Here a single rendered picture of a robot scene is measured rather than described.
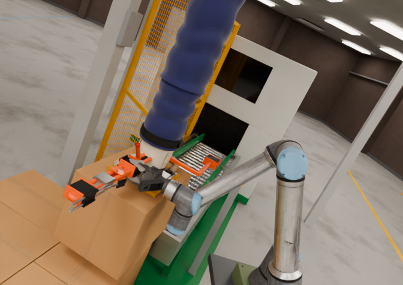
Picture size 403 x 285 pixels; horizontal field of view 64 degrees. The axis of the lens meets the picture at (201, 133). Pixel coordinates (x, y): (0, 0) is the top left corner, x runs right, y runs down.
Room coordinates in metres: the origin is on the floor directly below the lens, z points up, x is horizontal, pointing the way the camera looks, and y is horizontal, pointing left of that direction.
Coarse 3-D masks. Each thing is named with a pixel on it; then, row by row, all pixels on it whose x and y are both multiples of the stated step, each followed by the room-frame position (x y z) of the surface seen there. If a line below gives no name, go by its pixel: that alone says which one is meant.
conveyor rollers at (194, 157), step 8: (200, 144) 4.02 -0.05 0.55; (184, 152) 3.50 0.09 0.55; (192, 152) 3.64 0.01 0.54; (200, 152) 3.73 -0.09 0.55; (208, 152) 3.88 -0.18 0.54; (216, 152) 4.04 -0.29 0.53; (184, 160) 3.29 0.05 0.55; (192, 160) 3.38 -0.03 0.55; (200, 160) 3.53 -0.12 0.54; (232, 160) 4.00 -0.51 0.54; (200, 168) 3.33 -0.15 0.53; (208, 168) 3.41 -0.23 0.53; (192, 176) 2.99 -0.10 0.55; (200, 176) 3.07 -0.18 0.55; (208, 176) 3.16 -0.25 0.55; (216, 176) 3.30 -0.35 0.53; (192, 184) 2.82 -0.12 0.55; (200, 184) 2.96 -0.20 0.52
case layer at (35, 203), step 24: (0, 192) 1.62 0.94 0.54; (24, 192) 1.71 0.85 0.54; (48, 192) 1.81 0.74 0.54; (0, 216) 1.45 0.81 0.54; (24, 216) 1.53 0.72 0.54; (48, 216) 1.61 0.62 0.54; (0, 240) 1.31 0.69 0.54; (24, 240) 1.37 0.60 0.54; (48, 240) 1.44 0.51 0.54; (0, 264) 1.18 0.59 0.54; (24, 264) 1.24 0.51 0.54; (48, 264) 1.30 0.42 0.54; (72, 264) 1.36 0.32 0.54
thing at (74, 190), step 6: (84, 180) 1.06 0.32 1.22; (66, 186) 0.98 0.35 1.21; (72, 186) 0.99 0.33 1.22; (78, 186) 1.01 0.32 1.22; (84, 186) 1.02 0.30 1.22; (90, 186) 1.04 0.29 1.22; (66, 192) 0.98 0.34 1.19; (72, 192) 0.98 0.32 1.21; (78, 192) 0.97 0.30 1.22; (84, 192) 0.99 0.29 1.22; (66, 198) 0.98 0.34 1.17; (78, 204) 0.97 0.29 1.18
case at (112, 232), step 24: (96, 168) 1.43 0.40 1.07; (120, 192) 1.33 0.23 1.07; (144, 192) 1.42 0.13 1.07; (72, 216) 1.33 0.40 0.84; (96, 216) 1.30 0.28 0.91; (120, 216) 1.28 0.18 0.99; (144, 216) 1.26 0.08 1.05; (168, 216) 1.72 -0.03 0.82; (72, 240) 1.32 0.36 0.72; (96, 240) 1.29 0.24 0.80; (120, 240) 1.27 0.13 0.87; (144, 240) 1.42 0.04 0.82; (96, 264) 1.29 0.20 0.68; (120, 264) 1.26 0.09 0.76
